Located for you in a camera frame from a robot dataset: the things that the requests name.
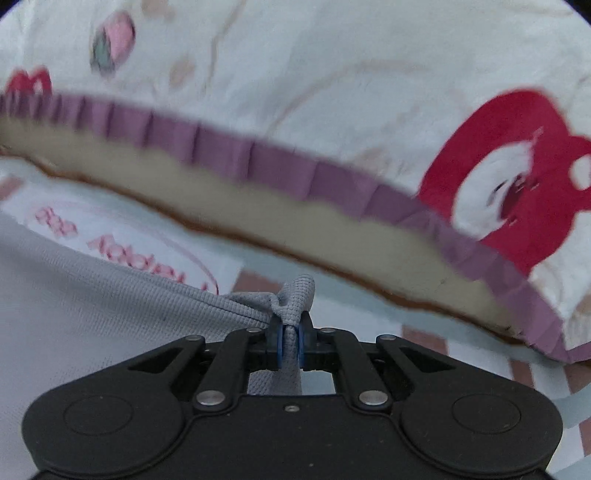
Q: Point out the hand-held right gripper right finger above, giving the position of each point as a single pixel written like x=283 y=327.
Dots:
x=301 y=344

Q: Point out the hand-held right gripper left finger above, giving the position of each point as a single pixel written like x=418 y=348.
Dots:
x=275 y=344

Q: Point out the grey knit garment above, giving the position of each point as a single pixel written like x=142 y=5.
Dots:
x=115 y=318

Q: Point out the checked printed bed sheet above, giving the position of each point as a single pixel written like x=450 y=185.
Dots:
x=138 y=221

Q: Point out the white printed quilt purple ruffle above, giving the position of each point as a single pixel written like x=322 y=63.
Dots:
x=300 y=69

